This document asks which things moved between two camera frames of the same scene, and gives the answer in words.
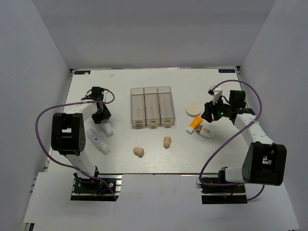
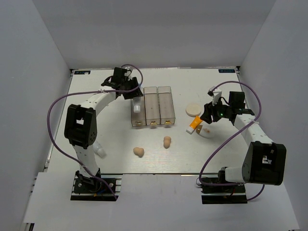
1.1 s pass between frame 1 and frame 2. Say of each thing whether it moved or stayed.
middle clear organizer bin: stayed
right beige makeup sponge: stayed
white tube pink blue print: moved
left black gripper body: moved
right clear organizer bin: stayed
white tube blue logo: moved
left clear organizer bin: stayed
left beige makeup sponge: stayed
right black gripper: stayed
